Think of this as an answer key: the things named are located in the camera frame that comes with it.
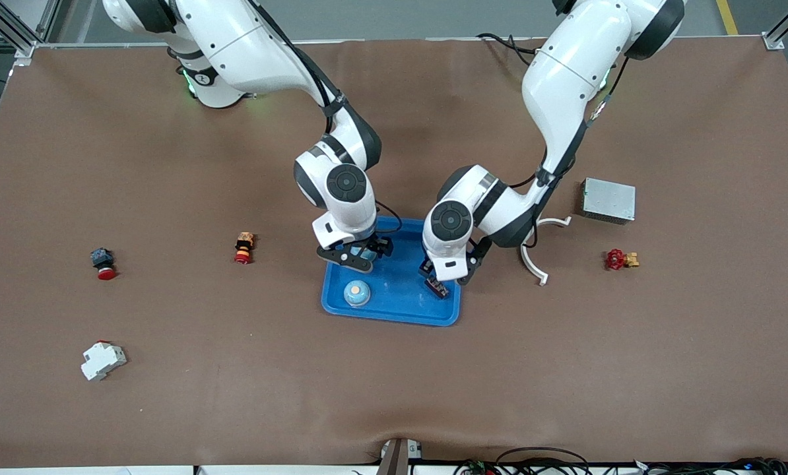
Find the white circuit breaker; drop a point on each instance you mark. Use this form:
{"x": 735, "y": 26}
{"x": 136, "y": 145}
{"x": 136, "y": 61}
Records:
{"x": 102, "y": 361}

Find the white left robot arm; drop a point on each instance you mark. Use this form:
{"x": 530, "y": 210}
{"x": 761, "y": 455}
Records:
{"x": 565, "y": 86}

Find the silver metal box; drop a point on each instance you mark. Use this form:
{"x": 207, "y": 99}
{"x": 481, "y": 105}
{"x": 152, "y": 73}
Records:
{"x": 608, "y": 201}

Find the white curved pipe clamp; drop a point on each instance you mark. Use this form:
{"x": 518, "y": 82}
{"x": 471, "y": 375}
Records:
{"x": 529, "y": 264}

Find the grey table edge bracket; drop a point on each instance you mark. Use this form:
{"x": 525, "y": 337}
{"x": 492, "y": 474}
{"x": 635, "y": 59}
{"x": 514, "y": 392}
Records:
{"x": 399, "y": 456}

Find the blue dome call bell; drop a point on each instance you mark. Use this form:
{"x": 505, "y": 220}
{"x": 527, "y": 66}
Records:
{"x": 357, "y": 293}
{"x": 367, "y": 253}

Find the brown table cover mat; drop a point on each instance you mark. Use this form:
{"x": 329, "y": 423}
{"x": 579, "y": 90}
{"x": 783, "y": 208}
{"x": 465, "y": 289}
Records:
{"x": 697, "y": 363}

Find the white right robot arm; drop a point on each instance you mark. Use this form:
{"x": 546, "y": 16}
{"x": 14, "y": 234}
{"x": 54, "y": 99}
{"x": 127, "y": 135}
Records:
{"x": 249, "y": 53}

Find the red emergency stop yellow collar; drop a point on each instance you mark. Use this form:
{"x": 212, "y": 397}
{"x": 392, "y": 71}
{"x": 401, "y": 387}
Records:
{"x": 243, "y": 247}

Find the red mushroom button blue base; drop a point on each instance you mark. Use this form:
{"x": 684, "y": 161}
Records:
{"x": 102, "y": 258}

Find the blue plastic tray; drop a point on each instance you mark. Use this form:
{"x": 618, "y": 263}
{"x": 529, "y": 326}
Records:
{"x": 400, "y": 290}

